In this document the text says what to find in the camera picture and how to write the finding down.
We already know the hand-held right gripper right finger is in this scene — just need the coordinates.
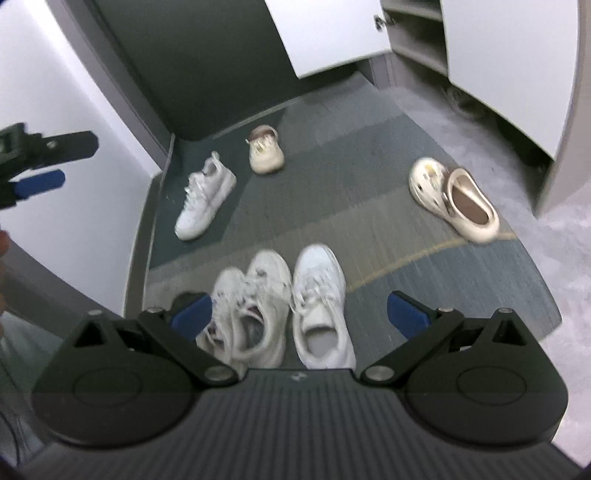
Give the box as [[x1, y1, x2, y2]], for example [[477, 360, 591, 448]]
[[358, 291, 532, 387]]

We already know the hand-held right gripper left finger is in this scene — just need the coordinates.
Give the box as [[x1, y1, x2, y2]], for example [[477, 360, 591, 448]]
[[60, 292, 239, 387]]

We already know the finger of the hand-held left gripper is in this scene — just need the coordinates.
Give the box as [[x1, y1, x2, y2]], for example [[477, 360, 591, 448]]
[[14, 169, 66, 198], [44, 130, 100, 162]]

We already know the worn white sneaker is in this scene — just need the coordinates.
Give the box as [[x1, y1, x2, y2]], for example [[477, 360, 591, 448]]
[[231, 250, 293, 368], [196, 269, 247, 370]]

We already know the white chunky sneaker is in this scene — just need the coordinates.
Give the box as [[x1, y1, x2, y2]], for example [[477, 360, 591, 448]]
[[292, 244, 357, 370]]

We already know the grey shoe cabinet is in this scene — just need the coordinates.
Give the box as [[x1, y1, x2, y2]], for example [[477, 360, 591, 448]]
[[369, 0, 591, 217]]

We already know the white lace-up sneaker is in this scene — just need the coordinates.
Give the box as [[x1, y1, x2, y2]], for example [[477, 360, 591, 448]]
[[174, 151, 237, 241]]

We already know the cream clog with charms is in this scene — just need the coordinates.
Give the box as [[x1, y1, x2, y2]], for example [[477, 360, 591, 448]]
[[408, 157, 451, 217]]

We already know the dark grey floor mat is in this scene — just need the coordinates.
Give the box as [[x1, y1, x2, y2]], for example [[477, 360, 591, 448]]
[[143, 71, 563, 370]]

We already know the dark grey door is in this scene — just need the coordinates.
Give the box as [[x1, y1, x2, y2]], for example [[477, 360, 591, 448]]
[[90, 0, 303, 141]]

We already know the beige clog with brown trim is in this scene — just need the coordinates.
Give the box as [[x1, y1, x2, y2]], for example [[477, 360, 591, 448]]
[[248, 124, 285, 175]]

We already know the white cabinet door with emblem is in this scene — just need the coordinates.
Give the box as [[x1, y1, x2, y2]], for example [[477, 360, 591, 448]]
[[440, 0, 583, 161]]

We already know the plain white cabinet door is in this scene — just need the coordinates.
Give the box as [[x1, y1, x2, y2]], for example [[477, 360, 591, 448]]
[[264, 0, 394, 80]]

